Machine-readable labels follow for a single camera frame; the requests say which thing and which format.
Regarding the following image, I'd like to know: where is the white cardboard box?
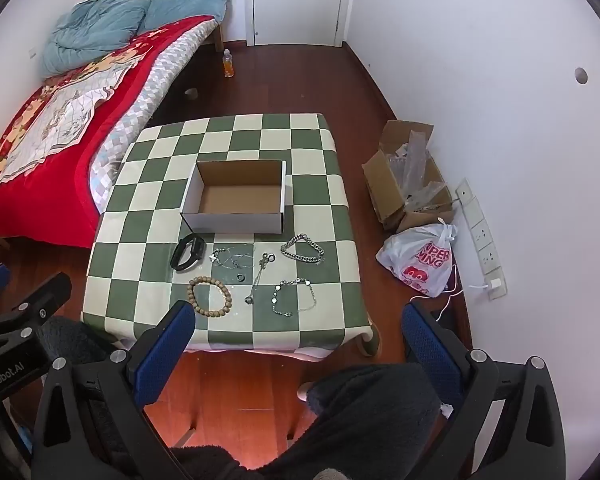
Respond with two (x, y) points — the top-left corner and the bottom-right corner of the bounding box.
(180, 159), (287, 235)

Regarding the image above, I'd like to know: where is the silver disc bracelet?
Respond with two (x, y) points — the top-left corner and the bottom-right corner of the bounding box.
(271, 277), (317, 317)

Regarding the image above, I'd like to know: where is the clear plastic packaging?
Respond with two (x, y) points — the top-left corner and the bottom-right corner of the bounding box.
(387, 130), (453, 211)

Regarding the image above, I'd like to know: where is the wooden bed frame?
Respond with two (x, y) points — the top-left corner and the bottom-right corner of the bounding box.
(120, 0), (231, 53)

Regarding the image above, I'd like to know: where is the brown cardboard box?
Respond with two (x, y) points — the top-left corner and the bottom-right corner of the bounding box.
(361, 120), (456, 233)

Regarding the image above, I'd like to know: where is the white power strip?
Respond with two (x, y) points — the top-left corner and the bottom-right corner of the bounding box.
(455, 176), (508, 302)

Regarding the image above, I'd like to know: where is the white plastic bag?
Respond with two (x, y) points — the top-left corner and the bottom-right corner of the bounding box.
(376, 218), (459, 298)

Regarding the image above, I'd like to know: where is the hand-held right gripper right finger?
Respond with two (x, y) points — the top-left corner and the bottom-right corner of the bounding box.
(401, 301), (567, 480)

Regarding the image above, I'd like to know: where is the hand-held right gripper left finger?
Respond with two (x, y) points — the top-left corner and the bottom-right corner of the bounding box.
(31, 301), (197, 480)

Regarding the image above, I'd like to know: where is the blue quilt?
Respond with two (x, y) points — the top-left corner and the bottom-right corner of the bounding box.
(41, 0), (151, 80)

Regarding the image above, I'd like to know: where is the white door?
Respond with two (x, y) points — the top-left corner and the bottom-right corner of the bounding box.
(245, 0), (353, 48)

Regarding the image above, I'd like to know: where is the silver pendant necklace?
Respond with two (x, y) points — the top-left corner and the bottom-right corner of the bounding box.
(244, 252), (277, 306)

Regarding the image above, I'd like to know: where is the black fitness band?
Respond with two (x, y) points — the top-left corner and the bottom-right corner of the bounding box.
(170, 234), (206, 272)

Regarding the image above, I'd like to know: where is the white cable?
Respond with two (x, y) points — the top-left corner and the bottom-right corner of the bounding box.
(410, 260), (491, 321)

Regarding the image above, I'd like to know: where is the thick silver chain bracelet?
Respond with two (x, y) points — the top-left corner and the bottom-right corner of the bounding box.
(280, 232), (326, 266)

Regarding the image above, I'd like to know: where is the green checkered table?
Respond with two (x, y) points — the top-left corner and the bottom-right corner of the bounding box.
(81, 112), (381, 361)

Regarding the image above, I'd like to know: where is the grey patterned mattress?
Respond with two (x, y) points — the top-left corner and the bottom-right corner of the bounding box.
(89, 20), (216, 213)

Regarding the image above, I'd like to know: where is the thin silver chain necklace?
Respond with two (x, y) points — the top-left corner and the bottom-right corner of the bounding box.
(209, 245), (256, 273)

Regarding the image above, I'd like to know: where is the blue pillow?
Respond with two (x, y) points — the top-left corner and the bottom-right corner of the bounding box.
(145, 0), (231, 31)

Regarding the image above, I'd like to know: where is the wooden bead bracelet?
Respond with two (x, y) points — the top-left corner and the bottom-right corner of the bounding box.
(187, 276), (233, 320)

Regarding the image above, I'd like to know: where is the bed with red blanket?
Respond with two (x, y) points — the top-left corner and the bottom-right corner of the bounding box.
(0, 16), (216, 250)

